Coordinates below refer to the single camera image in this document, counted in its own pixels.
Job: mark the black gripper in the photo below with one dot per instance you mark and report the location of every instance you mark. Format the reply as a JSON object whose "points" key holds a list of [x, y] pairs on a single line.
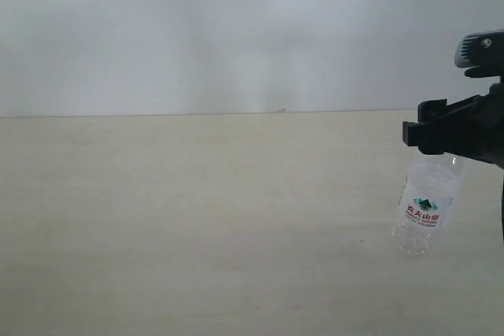
{"points": [[472, 127]]}

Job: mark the clear water bottle white cap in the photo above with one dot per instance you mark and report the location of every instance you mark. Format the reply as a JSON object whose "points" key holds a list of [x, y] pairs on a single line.
{"points": [[433, 183]]}

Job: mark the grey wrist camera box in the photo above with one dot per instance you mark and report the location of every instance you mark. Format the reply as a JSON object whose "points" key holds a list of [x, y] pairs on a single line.
{"points": [[480, 54]]}

